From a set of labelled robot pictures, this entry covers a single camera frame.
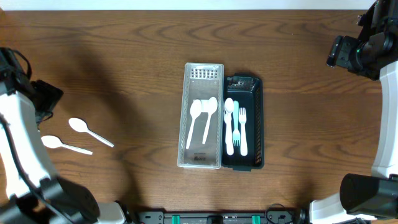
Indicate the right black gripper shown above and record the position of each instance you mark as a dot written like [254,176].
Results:
[344,55]

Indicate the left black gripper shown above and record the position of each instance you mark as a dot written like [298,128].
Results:
[50,96]

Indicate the white plastic spoon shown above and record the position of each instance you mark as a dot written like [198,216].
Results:
[208,106]
[80,126]
[55,142]
[195,111]
[228,109]

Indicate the white plastic fork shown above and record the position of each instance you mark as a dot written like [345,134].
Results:
[229,145]
[242,121]

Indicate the pale blue plastic fork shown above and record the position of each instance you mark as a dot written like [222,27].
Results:
[236,133]

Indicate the clear perforated plastic basket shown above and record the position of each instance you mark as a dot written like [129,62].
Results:
[201,82]

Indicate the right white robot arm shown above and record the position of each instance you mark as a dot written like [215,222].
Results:
[372,55]

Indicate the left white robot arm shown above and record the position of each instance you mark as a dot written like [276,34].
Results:
[36,192]

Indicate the black perforated plastic basket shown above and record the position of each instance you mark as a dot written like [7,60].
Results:
[248,91]

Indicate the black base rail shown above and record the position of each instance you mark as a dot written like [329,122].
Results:
[275,214]

